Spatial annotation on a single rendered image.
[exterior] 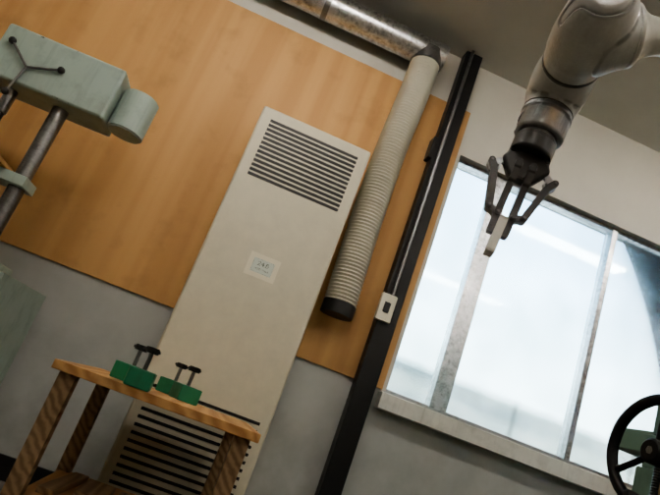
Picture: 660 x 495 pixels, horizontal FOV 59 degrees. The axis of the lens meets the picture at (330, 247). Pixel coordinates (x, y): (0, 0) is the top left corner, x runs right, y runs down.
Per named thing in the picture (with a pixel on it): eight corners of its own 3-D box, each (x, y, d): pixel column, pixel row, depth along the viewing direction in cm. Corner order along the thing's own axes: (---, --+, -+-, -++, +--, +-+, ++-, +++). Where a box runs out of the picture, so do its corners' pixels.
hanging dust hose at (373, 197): (311, 309, 268) (403, 65, 309) (346, 323, 270) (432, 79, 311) (319, 304, 252) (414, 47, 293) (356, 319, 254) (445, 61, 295)
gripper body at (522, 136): (553, 157, 107) (535, 199, 104) (509, 140, 109) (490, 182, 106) (566, 137, 100) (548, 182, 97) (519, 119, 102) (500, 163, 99)
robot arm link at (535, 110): (517, 118, 111) (506, 143, 109) (529, 90, 102) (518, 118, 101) (563, 136, 109) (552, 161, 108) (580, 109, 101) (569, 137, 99)
